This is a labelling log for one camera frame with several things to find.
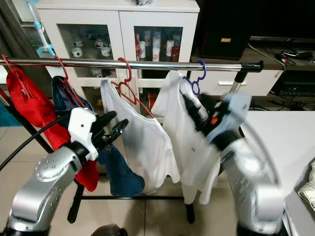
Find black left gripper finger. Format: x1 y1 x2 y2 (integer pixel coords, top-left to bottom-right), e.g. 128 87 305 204
108 120 128 144
97 111 118 129

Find red shirt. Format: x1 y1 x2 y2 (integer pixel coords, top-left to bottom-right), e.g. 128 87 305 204
6 68 100 192

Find white t-shirt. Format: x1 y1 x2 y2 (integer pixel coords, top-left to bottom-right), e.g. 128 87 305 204
100 79 181 195
150 70 222 206

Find blue denim skirt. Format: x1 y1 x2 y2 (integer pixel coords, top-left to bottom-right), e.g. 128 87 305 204
52 76 146 197

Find chrome black clothes rack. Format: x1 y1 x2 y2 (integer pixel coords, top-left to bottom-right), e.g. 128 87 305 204
0 58 265 225

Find teal rug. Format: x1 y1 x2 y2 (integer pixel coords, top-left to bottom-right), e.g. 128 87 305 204
0 101 13 127

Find black speaker gold badge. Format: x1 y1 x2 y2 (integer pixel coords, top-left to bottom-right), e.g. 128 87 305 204
197 0 252 60

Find white red bottle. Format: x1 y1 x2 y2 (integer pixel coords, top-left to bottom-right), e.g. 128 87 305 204
135 32 146 60

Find black audio device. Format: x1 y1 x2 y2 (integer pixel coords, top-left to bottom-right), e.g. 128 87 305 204
271 70 315 97

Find dark grey robot leg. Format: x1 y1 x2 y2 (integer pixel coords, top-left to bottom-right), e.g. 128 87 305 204
91 224 128 236

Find white glass-door cabinet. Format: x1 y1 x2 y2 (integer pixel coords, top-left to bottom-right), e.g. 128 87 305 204
37 0 201 91

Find cream white trousers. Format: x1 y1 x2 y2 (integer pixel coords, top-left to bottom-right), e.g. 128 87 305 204
298 161 315 209

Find purple wire hanger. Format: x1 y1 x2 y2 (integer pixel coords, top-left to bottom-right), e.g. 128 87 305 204
181 59 207 99

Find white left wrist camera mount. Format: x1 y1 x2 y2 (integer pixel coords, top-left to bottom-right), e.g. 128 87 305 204
68 107 99 160

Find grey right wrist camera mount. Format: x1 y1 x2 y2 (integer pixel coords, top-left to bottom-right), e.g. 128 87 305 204
212 92 252 148

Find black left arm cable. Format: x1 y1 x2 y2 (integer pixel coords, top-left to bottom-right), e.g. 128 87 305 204
0 116 68 170

